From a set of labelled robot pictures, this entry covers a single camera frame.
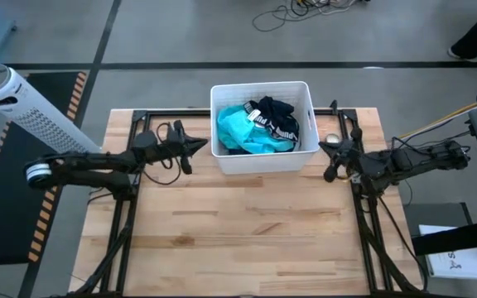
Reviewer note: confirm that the dark grey floor board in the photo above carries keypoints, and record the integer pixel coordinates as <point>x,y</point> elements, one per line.
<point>429,213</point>

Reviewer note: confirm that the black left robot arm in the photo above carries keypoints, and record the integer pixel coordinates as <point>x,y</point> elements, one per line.
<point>97,165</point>

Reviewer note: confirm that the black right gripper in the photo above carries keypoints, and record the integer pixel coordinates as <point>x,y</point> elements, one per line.
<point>348,159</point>

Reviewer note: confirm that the white tower fan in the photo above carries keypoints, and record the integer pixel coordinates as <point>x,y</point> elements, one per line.
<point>27,107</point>

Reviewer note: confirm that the round metal disc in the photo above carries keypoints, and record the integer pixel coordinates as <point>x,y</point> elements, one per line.
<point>332,138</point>

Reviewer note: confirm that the white plastic bin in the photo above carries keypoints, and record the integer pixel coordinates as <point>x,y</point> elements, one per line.
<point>263,163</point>

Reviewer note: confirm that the black briefs white-lettered waistband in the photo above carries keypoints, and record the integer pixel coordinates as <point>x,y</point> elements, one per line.
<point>278,113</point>

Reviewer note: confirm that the black aluminium table frame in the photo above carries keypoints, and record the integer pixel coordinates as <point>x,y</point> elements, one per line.
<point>118,219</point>

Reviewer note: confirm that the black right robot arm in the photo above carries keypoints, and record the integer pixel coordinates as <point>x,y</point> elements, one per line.
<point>412,161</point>

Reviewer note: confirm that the teal garment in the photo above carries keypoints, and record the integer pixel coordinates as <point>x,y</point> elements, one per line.
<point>238,130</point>

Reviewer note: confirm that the white printed paper sheet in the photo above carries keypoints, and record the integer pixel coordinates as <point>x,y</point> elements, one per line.
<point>458,265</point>

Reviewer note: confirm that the black flat beam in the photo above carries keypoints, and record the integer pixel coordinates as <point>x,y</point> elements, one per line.
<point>458,238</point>

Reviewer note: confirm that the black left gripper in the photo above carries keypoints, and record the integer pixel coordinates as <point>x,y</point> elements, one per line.
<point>174,145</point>

